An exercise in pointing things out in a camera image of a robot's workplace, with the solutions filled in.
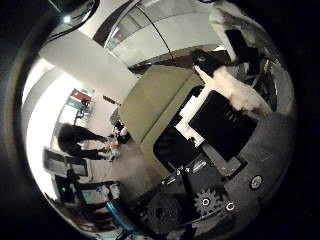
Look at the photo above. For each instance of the person in dark clothes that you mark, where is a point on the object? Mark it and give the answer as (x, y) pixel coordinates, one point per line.
(75, 140)

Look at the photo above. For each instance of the grey framed screen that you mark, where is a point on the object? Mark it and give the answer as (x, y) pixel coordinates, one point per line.
(65, 163)

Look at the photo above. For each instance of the black mesh basket container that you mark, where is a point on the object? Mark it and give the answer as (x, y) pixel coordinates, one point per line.
(173, 150)

